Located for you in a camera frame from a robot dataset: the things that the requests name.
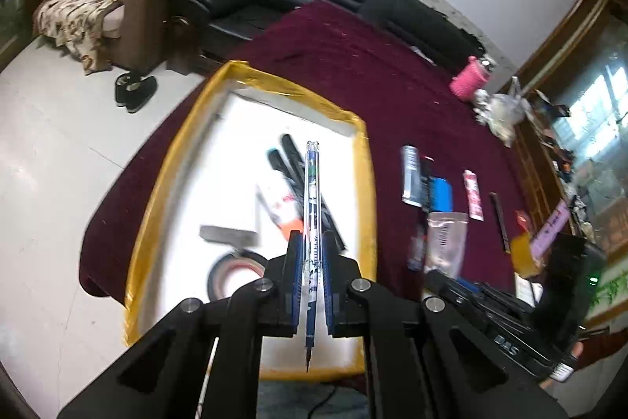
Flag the blue battery pack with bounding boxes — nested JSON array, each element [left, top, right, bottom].
[[430, 177, 453, 213]]

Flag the maroon velvet table cloth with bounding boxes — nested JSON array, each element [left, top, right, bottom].
[[77, 0, 546, 302]]

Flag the black slippers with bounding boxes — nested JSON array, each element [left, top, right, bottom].
[[114, 72, 157, 114]]

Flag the silver ointment tube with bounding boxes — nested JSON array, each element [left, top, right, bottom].
[[401, 145, 423, 207]]

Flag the black red tape roll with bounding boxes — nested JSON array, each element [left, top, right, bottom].
[[206, 250, 268, 302]]

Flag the yellow taped white box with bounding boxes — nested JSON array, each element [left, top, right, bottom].
[[121, 59, 378, 383]]

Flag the white red patterned tube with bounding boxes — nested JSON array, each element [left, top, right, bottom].
[[463, 169, 484, 221]]

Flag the floral patterned blanket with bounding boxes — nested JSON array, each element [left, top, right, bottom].
[[33, 0, 124, 74]]

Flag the black leather sofa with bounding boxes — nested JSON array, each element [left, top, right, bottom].
[[166, 0, 486, 74]]

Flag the clear blue ballpoint pen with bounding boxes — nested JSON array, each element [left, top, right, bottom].
[[303, 141, 321, 371]]

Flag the white plastic bag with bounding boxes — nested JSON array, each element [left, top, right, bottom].
[[473, 75, 531, 148]]

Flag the pink yarn cone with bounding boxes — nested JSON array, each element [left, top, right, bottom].
[[449, 54, 495, 101]]

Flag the white glue bottle orange cap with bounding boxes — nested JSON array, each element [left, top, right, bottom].
[[257, 187, 302, 240]]

